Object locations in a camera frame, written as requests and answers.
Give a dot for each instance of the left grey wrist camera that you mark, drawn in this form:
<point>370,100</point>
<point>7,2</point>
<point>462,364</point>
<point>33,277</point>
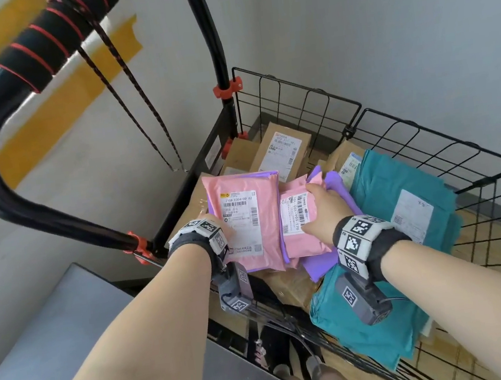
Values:
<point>235,289</point>

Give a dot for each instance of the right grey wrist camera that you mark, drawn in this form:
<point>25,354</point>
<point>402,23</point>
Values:
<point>364,301</point>

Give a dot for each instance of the brown cardboard box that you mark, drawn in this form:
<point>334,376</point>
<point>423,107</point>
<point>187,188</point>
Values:
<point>271,132</point>
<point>335,159</point>
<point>241,152</point>
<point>188,204</point>

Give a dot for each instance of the person's right hand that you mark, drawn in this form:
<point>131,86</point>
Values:
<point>330,207</point>

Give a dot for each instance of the person's right forearm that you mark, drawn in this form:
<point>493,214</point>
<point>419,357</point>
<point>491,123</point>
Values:
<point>474,306</point>

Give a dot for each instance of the person's left hand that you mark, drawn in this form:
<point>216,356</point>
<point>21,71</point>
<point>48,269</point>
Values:
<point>229,236</point>

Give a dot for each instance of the left marker wristband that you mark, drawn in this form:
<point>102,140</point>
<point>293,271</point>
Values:
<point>201,234</point>

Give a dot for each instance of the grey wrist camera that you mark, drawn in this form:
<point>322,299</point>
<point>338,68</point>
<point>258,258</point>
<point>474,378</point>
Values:
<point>364,301</point>
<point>235,289</point>

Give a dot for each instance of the pink plastic package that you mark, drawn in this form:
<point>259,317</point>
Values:
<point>303,245</point>
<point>268,222</point>

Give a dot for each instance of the person's left forearm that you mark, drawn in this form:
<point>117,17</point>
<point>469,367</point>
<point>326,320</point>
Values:
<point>150,336</point>

